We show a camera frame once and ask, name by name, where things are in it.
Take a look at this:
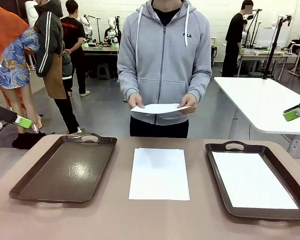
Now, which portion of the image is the white A4 paper sheet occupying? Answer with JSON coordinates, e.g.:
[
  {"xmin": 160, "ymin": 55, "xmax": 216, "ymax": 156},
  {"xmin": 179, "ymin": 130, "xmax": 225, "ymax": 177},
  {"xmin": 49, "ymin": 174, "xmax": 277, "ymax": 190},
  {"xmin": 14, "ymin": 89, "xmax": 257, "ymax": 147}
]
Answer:
[
  {"xmin": 211, "ymin": 150, "xmax": 300, "ymax": 210},
  {"xmin": 128, "ymin": 147, "xmax": 191, "ymax": 202},
  {"xmin": 129, "ymin": 103, "xmax": 192, "ymax": 115}
]

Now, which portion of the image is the person's right forearm grey sleeve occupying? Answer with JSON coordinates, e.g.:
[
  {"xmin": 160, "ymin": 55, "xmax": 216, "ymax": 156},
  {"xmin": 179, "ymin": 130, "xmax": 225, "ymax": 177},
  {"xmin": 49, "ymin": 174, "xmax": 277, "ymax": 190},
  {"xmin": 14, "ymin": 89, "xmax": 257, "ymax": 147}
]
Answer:
[{"xmin": 117, "ymin": 57, "xmax": 143, "ymax": 97}]

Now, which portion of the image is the person's left forearm grey sleeve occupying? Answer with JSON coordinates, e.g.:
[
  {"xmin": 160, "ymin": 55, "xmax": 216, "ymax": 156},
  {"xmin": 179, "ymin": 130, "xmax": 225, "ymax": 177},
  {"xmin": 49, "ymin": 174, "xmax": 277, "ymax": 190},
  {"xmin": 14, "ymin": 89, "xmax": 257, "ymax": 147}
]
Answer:
[{"xmin": 187, "ymin": 59, "xmax": 213, "ymax": 101}]

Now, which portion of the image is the person's left hand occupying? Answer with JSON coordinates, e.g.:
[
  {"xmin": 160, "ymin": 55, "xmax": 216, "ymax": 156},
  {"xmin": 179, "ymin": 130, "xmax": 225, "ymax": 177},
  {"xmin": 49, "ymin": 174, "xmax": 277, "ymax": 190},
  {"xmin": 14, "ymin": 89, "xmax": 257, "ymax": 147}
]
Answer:
[{"xmin": 176, "ymin": 93, "xmax": 198, "ymax": 116}]

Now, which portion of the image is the person's right hand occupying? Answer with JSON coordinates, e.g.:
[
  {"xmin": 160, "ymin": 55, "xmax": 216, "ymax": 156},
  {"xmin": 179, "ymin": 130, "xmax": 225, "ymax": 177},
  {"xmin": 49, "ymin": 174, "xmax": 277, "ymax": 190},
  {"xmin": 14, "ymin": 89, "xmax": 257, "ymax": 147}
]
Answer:
[{"xmin": 128, "ymin": 92, "xmax": 146, "ymax": 110}]

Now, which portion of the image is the black fabric bag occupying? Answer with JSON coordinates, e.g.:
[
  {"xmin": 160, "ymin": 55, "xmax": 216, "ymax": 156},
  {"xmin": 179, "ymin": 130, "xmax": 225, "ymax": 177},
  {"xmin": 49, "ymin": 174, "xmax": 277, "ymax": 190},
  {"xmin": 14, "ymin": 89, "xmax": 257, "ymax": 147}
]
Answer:
[{"xmin": 11, "ymin": 131, "xmax": 48, "ymax": 151}]

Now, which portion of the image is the white table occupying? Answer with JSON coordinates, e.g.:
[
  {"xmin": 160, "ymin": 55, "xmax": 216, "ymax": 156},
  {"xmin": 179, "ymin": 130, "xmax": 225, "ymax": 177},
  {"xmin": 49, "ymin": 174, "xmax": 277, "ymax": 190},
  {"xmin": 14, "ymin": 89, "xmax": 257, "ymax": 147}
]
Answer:
[{"xmin": 213, "ymin": 76, "xmax": 300, "ymax": 159}]

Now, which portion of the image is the mannequin in floral blue dress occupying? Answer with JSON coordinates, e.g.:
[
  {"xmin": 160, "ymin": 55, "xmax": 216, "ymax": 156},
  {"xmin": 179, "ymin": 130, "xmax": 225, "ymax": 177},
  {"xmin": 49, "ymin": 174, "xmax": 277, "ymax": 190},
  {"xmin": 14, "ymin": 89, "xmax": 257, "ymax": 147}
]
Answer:
[{"xmin": 0, "ymin": 26, "xmax": 44, "ymax": 133}]

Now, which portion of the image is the black tripod pole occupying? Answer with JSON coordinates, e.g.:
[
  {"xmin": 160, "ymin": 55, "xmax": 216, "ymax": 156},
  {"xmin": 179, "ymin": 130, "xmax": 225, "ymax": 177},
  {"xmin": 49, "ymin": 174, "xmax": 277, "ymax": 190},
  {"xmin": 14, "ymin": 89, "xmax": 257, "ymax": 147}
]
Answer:
[{"xmin": 261, "ymin": 14, "xmax": 293, "ymax": 80}]

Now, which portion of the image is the background work desk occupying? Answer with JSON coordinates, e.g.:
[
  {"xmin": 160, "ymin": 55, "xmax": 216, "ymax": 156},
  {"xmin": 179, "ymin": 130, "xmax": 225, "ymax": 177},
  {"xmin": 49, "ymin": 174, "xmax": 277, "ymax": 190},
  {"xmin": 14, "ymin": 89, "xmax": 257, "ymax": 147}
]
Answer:
[{"xmin": 236, "ymin": 47, "xmax": 299, "ymax": 77}]

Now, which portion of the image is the brown plastic serving tray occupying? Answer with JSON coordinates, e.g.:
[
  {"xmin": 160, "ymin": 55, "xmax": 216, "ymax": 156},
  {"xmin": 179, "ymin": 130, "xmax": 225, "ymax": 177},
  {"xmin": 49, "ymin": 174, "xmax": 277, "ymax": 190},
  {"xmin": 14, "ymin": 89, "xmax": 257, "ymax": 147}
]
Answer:
[
  {"xmin": 8, "ymin": 132, "xmax": 118, "ymax": 204},
  {"xmin": 204, "ymin": 140, "xmax": 300, "ymax": 221}
]

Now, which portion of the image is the dark puffer jacket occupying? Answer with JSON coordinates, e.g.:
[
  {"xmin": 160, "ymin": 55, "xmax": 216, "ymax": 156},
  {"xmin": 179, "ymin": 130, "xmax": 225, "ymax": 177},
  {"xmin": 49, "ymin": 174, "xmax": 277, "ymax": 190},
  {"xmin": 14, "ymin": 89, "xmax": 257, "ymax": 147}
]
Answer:
[{"xmin": 61, "ymin": 52, "xmax": 74, "ymax": 79}]

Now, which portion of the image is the figure in dark striped jacket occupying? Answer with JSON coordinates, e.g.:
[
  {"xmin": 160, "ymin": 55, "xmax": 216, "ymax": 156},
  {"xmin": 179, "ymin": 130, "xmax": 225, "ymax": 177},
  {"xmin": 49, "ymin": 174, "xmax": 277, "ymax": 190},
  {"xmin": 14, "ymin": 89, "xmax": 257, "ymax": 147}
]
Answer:
[{"xmin": 32, "ymin": 0, "xmax": 81, "ymax": 136}]

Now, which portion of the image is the orange cloth garment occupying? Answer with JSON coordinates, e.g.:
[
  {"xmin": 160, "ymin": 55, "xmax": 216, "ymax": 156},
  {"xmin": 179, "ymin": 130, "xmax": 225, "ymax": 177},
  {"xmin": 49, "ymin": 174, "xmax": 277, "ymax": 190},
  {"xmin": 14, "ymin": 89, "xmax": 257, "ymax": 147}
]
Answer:
[{"xmin": 0, "ymin": 0, "xmax": 31, "ymax": 73}]

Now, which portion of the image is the grey plastic stool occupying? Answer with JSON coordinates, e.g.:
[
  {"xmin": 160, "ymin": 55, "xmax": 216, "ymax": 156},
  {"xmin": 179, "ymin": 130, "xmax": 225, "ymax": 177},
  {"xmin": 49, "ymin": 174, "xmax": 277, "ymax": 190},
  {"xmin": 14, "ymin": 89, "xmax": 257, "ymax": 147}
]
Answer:
[{"xmin": 96, "ymin": 63, "xmax": 111, "ymax": 81}]

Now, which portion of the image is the person in black clothes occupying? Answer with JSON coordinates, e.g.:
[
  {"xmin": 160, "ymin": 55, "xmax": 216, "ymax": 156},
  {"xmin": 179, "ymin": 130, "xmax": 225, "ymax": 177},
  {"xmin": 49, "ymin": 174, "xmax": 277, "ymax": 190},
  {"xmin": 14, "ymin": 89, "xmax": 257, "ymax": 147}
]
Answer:
[{"xmin": 221, "ymin": 0, "xmax": 255, "ymax": 78}]

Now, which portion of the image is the person in black red-print T-shirt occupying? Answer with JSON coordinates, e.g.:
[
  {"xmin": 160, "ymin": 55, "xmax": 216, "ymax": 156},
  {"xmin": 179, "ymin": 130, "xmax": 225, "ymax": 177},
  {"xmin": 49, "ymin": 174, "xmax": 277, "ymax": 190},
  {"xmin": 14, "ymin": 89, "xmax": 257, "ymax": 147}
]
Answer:
[{"xmin": 60, "ymin": 0, "xmax": 91, "ymax": 98}]

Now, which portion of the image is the white rounded shell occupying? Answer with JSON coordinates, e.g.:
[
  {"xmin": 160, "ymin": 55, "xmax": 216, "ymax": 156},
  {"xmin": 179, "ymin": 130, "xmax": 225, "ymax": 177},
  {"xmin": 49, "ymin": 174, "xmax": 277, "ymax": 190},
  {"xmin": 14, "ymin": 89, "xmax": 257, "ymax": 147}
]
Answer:
[{"xmin": 24, "ymin": 0, "xmax": 39, "ymax": 28}]

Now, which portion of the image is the background table with green items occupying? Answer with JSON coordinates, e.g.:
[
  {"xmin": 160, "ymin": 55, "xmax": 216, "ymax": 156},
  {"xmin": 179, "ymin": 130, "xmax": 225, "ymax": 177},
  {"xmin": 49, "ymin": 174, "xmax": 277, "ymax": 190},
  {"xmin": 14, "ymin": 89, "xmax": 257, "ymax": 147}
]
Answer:
[{"xmin": 82, "ymin": 42, "xmax": 121, "ymax": 76}]

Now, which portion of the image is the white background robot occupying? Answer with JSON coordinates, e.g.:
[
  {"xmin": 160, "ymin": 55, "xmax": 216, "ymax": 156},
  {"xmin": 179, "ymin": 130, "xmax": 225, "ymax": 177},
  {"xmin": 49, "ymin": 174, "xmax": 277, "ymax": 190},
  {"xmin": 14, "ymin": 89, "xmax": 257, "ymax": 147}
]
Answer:
[
  {"xmin": 103, "ymin": 16, "xmax": 121, "ymax": 45},
  {"xmin": 79, "ymin": 14, "xmax": 94, "ymax": 42}
]

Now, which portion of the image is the person in grey hoodie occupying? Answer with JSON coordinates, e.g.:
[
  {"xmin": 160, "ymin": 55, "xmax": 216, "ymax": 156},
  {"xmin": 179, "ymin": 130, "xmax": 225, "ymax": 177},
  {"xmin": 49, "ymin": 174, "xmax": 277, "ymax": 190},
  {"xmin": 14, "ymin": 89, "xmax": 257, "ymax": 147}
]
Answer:
[{"xmin": 116, "ymin": 0, "xmax": 213, "ymax": 139}]

